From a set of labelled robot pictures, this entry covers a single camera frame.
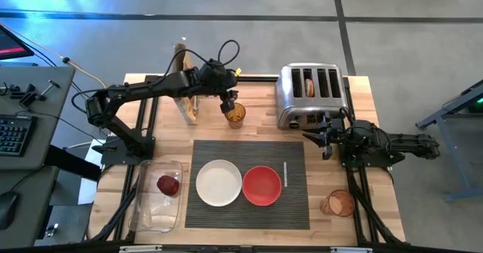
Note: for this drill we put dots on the dark red apple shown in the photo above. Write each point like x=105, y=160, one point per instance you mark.
x=168, y=186

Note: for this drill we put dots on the grey-blue metal table frame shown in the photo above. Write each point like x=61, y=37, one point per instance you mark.
x=449, y=113

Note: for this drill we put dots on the black aluminium table frame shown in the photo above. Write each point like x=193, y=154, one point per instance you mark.
x=260, y=79

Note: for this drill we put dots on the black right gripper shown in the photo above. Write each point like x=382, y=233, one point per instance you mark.
x=339, y=134

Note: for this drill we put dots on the red bowl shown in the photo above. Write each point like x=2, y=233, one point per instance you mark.
x=262, y=186

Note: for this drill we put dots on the toast slice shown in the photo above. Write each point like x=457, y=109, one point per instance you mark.
x=309, y=88

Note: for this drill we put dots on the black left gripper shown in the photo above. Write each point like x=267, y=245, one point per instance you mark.
x=215, y=77

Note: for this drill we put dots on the raisin nut bran cereal box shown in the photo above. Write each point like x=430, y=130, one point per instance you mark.
x=187, y=111

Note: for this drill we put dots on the silver metal bracket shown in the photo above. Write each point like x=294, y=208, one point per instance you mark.
x=140, y=248
x=351, y=250

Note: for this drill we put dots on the black metal clamp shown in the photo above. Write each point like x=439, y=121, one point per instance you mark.
x=32, y=96

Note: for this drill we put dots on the white flat board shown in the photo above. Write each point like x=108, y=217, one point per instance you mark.
x=88, y=185

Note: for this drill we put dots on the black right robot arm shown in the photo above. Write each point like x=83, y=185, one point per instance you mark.
x=400, y=143

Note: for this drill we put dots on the black keyboard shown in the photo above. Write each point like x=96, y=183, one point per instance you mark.
x=15, y=134

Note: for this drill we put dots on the white round plate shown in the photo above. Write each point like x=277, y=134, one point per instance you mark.
x=219, y=183

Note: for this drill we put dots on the black computer mouse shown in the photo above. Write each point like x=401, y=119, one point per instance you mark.
x=7, y=209

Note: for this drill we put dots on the dark woven placemat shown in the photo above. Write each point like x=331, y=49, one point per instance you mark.
x=249, y=151

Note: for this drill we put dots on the silver four-slot toaster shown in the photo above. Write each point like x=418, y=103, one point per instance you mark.
x=294, y=109

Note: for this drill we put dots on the amber faceted plastic cup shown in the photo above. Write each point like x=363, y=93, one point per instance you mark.
x=236, y=119
x=337, y=204

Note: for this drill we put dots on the dark computer monitor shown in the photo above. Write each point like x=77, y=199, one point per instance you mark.
x=11, y=43

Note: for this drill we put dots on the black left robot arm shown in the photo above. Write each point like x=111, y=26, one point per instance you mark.
x=143, y=87

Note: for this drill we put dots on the grey desk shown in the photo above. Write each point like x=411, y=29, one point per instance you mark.
x=37, y=83

